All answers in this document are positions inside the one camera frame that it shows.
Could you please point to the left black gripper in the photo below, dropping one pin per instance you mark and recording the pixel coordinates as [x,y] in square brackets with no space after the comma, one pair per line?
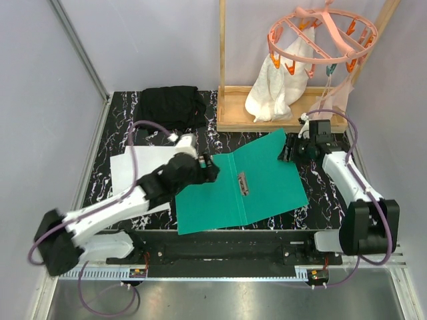
[207,174]

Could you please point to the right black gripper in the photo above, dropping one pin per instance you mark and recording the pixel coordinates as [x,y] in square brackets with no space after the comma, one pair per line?
[291,142]

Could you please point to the green file folder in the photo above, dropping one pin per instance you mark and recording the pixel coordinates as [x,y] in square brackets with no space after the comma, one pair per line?
[252,185]

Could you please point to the white paper sheet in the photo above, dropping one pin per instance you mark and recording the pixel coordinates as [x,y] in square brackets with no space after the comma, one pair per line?
[148,158]
[121,179]

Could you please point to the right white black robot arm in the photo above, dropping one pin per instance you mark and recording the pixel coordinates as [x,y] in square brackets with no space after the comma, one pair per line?
[370,223]

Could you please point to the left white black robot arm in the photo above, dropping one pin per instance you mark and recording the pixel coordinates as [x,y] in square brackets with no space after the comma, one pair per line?
[63,240]

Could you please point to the black folded cloth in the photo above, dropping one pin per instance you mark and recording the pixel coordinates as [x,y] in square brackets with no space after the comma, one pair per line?
[174,108]

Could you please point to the white hanging towel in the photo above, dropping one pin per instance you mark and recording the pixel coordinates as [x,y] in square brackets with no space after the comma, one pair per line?
[275,89]

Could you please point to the pink hanging mesh cloth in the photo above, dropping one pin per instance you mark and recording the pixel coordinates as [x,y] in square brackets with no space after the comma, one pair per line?
[337,98]

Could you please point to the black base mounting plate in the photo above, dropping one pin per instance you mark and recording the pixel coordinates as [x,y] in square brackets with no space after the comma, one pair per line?
[225,254]

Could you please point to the pink round clip hanger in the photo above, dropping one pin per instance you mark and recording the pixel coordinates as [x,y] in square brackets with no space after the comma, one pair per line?
[333,36]

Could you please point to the wooden rack frame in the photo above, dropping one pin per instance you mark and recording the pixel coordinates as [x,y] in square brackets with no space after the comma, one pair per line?
[231,113]

